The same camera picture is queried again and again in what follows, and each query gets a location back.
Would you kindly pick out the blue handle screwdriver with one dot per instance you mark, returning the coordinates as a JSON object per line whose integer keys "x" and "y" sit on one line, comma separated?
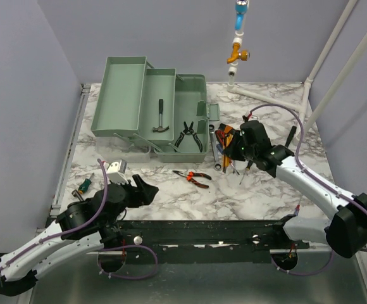
{"x": 232, "y": 165}

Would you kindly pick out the orange box cutter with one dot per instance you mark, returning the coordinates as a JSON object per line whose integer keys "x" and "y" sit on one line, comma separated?
{"x": 226, "y": 165}

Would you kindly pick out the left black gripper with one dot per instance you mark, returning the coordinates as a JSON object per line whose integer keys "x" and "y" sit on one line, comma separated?
{"x": 143, "y": 194}

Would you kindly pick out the small black claw hammer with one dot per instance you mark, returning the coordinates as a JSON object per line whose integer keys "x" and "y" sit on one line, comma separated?
{"x": 160, "y": 128}

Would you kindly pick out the white pvc pipe frame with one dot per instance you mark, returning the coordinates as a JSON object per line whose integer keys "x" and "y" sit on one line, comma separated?
{"x": 241, "y": 9}

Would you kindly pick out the silver ratchet wrench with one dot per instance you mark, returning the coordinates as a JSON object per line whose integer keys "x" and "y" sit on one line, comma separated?
{"x": 212, "y": 139}

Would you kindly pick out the green tool box clear lid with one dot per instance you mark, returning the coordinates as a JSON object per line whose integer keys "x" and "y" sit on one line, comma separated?
{"x": 127, "y": 110}

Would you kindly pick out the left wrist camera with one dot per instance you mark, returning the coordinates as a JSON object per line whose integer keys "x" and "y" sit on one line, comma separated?
{"x": 115, "y": 171}

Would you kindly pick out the black mounting rail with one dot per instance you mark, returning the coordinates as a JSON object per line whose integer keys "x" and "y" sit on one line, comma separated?
{"x": 145, "y": 242}

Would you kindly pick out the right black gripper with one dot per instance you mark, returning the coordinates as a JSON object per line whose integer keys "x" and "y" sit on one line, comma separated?
{"x": 237, "y": 137}

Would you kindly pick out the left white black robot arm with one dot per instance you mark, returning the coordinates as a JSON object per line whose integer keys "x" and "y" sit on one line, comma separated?
{"x": 83, "y": 227}

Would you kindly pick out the green handle screwdriver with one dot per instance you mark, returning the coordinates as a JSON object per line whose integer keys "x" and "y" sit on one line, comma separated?
{"x": 83, "y": 188}

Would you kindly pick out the orange long nose pliers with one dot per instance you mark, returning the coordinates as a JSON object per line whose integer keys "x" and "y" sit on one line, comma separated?
{"x": 190, "y": 177}

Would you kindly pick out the orange black brush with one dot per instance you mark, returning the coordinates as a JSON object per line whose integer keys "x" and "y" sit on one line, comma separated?
{"x": 226, "y": 129}

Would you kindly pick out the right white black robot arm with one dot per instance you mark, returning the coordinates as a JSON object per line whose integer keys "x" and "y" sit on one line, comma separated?
{"x": 344, "y": 230}

